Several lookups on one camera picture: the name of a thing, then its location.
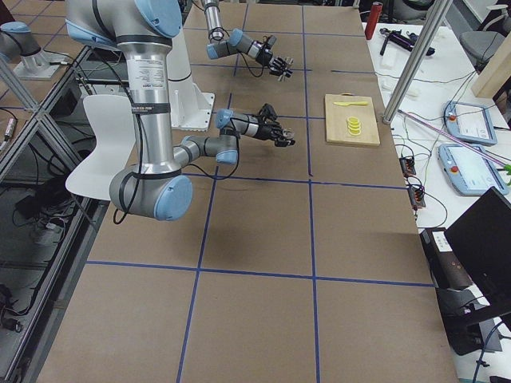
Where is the clear glass measuring cup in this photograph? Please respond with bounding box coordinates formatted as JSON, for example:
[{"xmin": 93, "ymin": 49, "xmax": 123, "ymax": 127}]
[{"xmin": 283, "ymin": 133, "xmax": 295, "ymax": 146}]

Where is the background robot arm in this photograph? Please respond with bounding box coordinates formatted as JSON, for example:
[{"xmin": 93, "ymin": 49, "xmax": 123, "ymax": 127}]
[{"xmin": 1, "ymin": 22, "xmax": 67, "ymax": 81}]

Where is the wooden cutting board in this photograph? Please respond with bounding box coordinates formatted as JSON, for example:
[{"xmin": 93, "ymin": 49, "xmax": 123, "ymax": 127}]
[{"xmin": 324, "ymin": 94, "xmax": 380, "ymax": 147}]

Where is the lemon slice four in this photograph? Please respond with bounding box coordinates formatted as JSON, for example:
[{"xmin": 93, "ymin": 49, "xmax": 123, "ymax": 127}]
[{"xmin": 348, "ymin": 129, "xmax": 362, "ymax": 136}]

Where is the yellow plastic knife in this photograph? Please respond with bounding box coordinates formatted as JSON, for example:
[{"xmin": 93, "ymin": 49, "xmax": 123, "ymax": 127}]
[{"xmin": 332, "ymin": 101, "xmax": 369, "ymax": 107}]

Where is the pink rod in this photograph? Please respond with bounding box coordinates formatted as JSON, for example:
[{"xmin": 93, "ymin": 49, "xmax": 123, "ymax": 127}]
[{"xmin": 398, "ymin": 109, "xmax": 510, "ymax": 172}]

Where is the black purple tool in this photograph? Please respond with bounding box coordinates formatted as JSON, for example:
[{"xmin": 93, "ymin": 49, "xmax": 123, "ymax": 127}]
[{"xmin": 379, "ymin": 28, "xmax": 414, "ymax": 56}]

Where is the upper orange circuit board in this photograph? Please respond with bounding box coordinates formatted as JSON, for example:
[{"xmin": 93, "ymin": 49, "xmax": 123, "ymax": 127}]
[{"xmin": 399, "ymin": 157, "xmax": 416, "ymax": 177}]

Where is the orange circuit board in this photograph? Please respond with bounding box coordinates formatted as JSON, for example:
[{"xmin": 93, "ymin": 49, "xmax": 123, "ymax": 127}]
[
  {"xmin": 399, "ymin": 157, "xmax": 416, "ymax": 177},
  {"xmin": 407, "ymin": 184, "xmax": 426, "ymax": 211}
]

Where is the lower orange circuit board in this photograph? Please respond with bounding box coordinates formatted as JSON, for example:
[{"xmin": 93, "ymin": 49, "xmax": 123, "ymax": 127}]
[{"xmin": 407, "ymin": 184, "xmax": 426, "ymax": 211}]

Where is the white plastic chair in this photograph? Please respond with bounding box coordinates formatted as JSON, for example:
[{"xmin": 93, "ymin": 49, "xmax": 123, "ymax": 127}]
[{"xmin": 65, "ymin": 94, "xmax": 135, "ymax": 200}]

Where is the upper blue teach pendant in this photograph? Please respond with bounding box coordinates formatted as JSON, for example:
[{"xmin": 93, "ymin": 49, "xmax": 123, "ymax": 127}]
[{"xmin": 444, "ymin": 101, "xmax": 497, "ymax": 146}]

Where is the blue teach pendant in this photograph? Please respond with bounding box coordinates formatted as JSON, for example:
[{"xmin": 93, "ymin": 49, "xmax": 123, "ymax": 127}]
[
  {"xmin": 438, "ymin": 144, "xmax": 509, "ymax": 196},
  {"xmin": 444, "ymin": 101, "xmax": 497, "ymax": 146}
]

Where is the lower blue teach pendant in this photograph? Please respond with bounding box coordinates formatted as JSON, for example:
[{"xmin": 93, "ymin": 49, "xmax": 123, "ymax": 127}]
[{"xmin": 438, "ymin": 144, "xmax": 509, "ymax": 196}]

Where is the grey office chair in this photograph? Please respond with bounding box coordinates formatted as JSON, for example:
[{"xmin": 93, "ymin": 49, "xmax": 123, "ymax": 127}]
[{"xmin": 459, "ymin": 3, "xmax": 510, "ymax": 72}]

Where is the wooden plank stand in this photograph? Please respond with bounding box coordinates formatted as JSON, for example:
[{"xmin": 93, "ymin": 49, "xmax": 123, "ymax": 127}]
[{"xmin": 471, "ymin": 34, "xmax": 511, "ymax": 98}]

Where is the black box device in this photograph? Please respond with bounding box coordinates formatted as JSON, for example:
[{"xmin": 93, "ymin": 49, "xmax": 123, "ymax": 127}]
[{"xmin": 420, "ymin": 227, "xmax": 473, "ymax": 291}]

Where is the black monitor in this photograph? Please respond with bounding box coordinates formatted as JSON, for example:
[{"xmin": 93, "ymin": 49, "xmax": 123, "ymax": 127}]
[{"xmin": 445, "ymin": 188, "xmax": 510, "ymax": 300}]

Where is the aluminium frame post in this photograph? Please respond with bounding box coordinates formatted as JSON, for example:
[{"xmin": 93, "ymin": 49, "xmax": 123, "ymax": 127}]
[{"xmin": 382, "ymin": 0, "xmax": 453, "ymax": 124}]

